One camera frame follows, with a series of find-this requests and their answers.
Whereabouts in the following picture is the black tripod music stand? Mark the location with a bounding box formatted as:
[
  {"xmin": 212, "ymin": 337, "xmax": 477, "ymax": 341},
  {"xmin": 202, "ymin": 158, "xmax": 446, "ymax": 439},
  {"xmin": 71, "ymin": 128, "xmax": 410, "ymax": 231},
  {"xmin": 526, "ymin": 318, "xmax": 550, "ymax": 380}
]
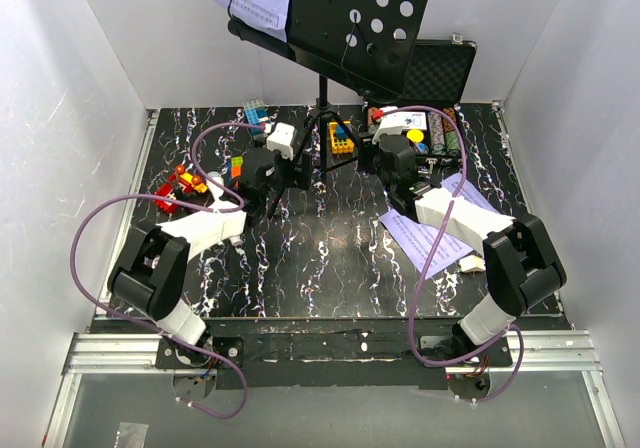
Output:
[{"xmin": 227, "ymin": 0, "xmax": 439, "ymax": 219}]

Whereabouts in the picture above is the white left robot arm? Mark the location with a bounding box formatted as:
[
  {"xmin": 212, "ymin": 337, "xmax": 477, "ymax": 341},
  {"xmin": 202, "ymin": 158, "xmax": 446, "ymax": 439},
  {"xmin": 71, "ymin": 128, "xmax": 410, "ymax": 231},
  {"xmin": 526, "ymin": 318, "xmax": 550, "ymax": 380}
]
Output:
[{"xmin": 108, "ymin": 147, "xmax": 313, "ymax": 368}]

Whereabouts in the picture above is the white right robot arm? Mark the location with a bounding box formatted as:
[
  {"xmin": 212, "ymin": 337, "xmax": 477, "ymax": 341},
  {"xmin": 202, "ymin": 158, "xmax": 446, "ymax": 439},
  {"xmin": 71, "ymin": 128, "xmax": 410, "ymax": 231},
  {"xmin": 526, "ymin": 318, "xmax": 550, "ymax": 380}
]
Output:
[{"xmin": 358, "ymin": 133, "xmax": 567, "ymax": 366}]

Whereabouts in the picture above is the yellow dealer chip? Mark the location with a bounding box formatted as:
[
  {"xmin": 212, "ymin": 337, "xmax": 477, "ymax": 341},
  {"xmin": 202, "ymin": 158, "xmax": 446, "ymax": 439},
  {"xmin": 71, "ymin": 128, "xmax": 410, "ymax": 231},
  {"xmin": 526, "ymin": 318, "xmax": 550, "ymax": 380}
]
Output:
[{"xmin": 406, "ymin": 129, "xmax": 424, "ymax": 143}]

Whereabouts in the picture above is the playing card deck box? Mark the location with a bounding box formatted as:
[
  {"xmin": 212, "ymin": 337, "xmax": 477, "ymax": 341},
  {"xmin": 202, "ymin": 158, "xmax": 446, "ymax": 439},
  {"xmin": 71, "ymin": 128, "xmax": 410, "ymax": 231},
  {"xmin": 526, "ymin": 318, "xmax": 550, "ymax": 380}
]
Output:
[{"xmin": 405, "ymin": 112, "xmax": 428, "ymax": 131}]

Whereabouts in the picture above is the orange blue toy car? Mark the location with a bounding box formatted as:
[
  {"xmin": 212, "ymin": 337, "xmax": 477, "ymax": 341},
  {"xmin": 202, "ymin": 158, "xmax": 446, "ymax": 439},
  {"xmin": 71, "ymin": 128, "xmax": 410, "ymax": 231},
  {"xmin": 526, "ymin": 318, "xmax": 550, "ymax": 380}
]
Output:
[{"xmin": 230, "ymin": 156, "xmax": 244, "ymax": 179}]

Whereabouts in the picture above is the blue white brick stack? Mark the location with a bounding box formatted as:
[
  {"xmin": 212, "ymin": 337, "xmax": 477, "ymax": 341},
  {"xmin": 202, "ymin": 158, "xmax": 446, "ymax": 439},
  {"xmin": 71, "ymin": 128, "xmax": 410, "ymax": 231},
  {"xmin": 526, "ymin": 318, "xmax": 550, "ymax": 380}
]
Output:
[{"xmin": 243, "ymin": 99, "xmax": 269, "ymax": 127}]

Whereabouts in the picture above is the black poker chip case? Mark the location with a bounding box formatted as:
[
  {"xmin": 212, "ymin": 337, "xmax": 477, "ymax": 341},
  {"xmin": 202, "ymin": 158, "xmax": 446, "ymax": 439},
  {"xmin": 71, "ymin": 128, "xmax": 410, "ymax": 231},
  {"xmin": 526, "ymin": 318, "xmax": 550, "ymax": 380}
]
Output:
[{"xmin": 361, "ymin": 40, "xmax": 477, "ymax": 166}]

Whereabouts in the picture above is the red toy brick house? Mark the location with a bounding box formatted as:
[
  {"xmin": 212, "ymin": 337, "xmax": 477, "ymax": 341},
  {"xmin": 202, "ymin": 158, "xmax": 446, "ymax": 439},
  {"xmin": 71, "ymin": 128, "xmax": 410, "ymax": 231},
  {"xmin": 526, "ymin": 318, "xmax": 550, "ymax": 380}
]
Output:
[{"xmin": 154, "ymin": 165, "xmax": 208, "ymax": 215}]

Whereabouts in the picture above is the small white paper scrap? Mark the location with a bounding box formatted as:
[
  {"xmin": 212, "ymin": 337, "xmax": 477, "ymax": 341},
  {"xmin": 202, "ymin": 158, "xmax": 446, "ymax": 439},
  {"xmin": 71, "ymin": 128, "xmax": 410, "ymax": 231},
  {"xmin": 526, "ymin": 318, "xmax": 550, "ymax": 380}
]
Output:
[{"xmin": 458, "ymin": 255, "xmax": 486, "ymax": 273}]

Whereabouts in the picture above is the yellow blue brick frame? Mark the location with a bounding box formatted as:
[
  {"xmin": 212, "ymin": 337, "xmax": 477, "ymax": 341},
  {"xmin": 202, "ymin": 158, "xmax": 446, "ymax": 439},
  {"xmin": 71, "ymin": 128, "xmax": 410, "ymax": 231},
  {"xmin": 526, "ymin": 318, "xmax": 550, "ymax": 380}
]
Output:
[{"xmin": 328, "ymin": 121, "xmax": 355, "ymax": 155}]

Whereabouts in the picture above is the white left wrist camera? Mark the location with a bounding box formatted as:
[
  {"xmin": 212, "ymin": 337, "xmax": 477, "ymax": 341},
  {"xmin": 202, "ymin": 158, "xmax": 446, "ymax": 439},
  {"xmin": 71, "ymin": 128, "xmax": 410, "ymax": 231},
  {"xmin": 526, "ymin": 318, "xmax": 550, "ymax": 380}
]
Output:
[{"xmin": 265, "ymin": 123, "xmax": 296, "ymax": 160}]

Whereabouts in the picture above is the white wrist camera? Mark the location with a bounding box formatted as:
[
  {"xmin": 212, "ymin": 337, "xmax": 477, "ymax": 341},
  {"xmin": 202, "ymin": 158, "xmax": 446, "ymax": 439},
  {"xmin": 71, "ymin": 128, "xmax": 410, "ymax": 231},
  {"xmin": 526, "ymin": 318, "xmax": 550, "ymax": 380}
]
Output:
[
  {"xmin": 265, "ymin": 123, "xmax": 296, "ymax": 160},
  {"xmin": 372, "ymin": 112, "xmax": 408, "ymax": 144}
]

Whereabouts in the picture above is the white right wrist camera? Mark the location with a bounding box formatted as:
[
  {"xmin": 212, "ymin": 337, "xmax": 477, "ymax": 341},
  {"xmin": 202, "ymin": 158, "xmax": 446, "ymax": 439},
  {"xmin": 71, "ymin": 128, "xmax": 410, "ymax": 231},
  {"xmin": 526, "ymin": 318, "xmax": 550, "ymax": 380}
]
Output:
[{"xmin": 372, "ymin": 112, "xmax": 408, "ymax": 144}]

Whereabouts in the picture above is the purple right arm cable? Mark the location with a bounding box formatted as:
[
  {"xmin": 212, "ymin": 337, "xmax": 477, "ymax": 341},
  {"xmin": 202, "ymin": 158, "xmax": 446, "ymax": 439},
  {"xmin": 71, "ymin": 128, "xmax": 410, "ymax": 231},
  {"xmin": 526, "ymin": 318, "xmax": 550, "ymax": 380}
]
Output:
[{"xmin": 382, "ymin": 105, "xmax": 525, "ymax": 403}]

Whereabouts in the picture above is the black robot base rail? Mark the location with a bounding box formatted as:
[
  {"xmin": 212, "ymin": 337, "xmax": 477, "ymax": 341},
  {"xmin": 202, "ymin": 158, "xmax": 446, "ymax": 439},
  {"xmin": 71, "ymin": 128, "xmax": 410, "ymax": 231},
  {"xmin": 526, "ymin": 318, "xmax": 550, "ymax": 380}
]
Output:
[{"xmin": 154, "ymin": 316, "xmax": 506, "ymax": 392}]

